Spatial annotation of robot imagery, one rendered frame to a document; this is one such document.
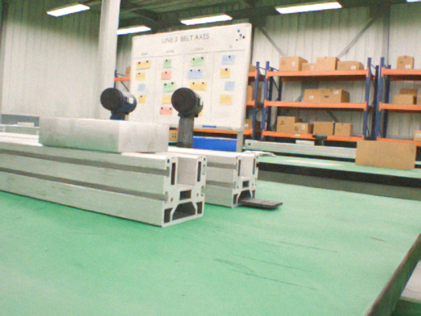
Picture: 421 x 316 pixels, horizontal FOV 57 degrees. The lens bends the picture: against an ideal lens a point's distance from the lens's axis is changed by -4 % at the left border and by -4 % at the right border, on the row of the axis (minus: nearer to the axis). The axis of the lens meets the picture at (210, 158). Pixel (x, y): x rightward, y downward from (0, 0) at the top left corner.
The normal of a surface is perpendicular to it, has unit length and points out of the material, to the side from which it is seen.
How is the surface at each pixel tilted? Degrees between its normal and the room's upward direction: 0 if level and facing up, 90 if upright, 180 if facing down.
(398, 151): 87
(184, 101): 90
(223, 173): 90
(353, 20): 90
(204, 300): 0
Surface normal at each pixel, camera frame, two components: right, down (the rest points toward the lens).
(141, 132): 0.87, 0.08
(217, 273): 0.07, -1.00
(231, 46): -0.56, 0.00
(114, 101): -0.13, 0.04
